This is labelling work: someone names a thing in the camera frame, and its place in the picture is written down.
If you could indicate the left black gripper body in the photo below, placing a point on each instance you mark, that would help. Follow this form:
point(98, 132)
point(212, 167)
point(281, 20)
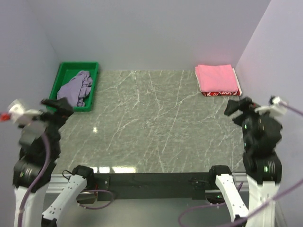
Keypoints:
point(54, 124)

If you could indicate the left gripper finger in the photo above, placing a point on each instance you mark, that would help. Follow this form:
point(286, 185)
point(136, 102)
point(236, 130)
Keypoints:
point(51, 103)
point(63, 109)

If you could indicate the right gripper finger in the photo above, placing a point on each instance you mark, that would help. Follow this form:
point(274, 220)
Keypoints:
point(246, 105)
point(232, 107)

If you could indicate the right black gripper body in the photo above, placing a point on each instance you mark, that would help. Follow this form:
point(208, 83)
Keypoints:
point(246, 123)

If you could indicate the pink t-shirt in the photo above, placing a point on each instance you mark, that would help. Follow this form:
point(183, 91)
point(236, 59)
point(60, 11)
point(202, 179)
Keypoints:
point(216, 78)

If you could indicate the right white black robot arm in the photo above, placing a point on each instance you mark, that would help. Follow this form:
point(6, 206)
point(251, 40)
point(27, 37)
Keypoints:
point(264, 179)

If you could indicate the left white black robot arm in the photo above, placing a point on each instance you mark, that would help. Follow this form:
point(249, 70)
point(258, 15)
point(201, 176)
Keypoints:
point(31, 182)

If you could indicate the folded red white Coca-Cola t-shirt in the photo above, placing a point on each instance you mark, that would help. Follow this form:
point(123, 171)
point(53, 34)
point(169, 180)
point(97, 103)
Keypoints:
point(238, 93)

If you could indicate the lavender t-shirt in bin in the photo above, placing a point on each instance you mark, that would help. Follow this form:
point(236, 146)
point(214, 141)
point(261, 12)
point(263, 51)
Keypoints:
point(77, 89)

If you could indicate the green plastic bin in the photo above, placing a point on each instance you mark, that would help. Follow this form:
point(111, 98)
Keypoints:
point(67, 70)

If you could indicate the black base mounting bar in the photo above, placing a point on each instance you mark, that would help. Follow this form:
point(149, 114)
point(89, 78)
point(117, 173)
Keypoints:
point(127, 186)

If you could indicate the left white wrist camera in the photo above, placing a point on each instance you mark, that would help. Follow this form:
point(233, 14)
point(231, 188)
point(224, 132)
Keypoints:
point(19, 113)

